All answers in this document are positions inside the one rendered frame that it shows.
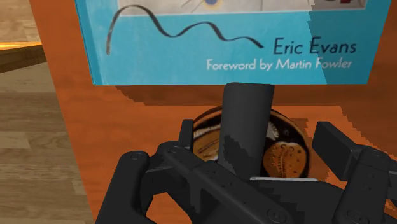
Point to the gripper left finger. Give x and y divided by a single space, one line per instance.
130 186

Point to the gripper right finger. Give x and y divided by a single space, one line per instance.
366 180

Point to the orange wooden table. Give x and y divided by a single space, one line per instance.
108 124

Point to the brown patterned round plate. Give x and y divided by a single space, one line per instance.
285 158

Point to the black cylinder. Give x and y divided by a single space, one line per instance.
245 124

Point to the blue book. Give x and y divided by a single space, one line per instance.
186 62

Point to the brown wooden bench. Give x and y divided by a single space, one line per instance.
18 57

